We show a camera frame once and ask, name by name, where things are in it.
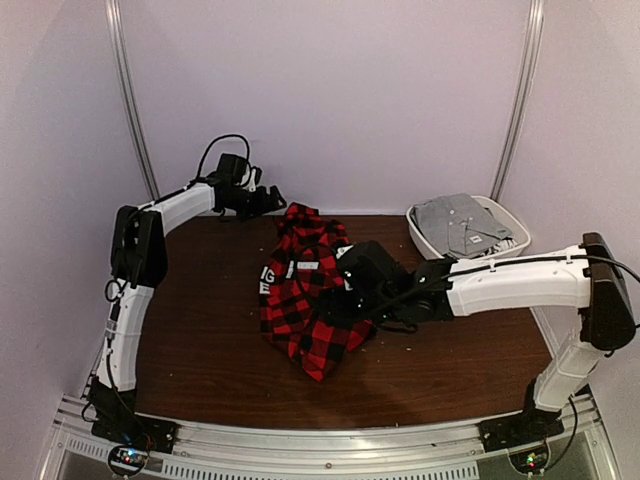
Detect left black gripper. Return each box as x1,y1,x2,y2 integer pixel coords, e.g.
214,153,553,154
224,187,282,224

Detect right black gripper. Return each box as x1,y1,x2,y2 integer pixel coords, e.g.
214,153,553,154
317,284,402,327

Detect red black plaid shirt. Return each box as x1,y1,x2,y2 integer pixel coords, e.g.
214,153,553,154
258,203,375,382

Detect white plastic tub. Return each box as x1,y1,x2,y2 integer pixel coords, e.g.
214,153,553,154
405,193,531,260

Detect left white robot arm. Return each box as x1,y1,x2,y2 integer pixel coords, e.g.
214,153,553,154
96,179,286,395

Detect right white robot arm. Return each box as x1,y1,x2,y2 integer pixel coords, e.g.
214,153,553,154
318,233,638,442

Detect grey button shirt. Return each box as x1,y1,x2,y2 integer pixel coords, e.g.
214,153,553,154
409,194,516,259

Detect black white printed shirt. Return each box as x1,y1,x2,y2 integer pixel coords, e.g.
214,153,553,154
483,237,519,256

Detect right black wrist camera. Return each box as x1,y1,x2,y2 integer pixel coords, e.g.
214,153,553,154
337,241,405,311

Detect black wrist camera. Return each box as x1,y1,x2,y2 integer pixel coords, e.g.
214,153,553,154
337,241,405,311
214,153,262,192

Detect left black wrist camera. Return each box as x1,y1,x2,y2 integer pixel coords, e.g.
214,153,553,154
214,153,262,192

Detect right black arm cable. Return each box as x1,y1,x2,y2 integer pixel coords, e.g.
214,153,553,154
292,244,351,311

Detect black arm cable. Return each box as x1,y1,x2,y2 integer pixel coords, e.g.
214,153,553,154
292,244,351,311
192,133,251,184

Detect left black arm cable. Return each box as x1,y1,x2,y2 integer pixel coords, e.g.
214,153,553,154
192,133,251,184

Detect aluminium front rail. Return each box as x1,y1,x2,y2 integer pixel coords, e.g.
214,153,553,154
37,382,624,480

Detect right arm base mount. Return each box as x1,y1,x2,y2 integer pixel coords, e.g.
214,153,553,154
478,408,565,453

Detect left aluminium frame post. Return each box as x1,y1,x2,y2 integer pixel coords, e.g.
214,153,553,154
105,0,160,200

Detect aluminium frame post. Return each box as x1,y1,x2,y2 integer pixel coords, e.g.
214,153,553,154
105,0,160,200
490,0,545,202

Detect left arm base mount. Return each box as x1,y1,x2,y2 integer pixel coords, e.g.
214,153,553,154
88,380,178,454

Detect right aluminium frame post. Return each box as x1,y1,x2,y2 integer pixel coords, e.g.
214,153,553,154
490,0,545,202

